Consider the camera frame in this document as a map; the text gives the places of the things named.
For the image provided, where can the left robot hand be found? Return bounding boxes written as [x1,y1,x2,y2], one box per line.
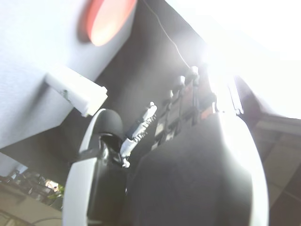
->
[62,65,270,226]

